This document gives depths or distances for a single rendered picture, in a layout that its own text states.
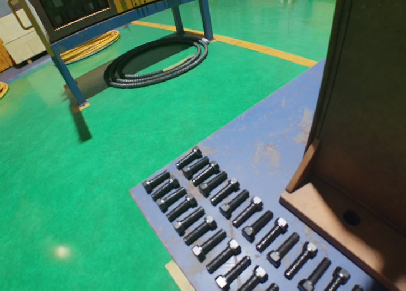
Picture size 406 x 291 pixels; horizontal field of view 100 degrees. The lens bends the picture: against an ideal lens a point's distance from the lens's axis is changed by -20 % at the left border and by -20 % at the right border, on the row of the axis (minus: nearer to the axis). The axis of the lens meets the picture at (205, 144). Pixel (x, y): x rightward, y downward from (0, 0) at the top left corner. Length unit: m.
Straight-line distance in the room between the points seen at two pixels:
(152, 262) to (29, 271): 0.70
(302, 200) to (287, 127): 0.18
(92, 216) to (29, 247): 0.43
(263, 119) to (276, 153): 0.10
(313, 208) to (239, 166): 0.14
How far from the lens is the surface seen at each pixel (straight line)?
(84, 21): 2.23
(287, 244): 0.31
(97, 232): 1.23
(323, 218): 0.33
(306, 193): 0.34
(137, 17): 2.35
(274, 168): 0.38
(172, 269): 1.00
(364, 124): 0.26
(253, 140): 0.42
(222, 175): 0.36
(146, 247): 1.07
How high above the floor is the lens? 0.94
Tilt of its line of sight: 46 degrees down
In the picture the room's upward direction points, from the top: 13 degrees counter-clockwise
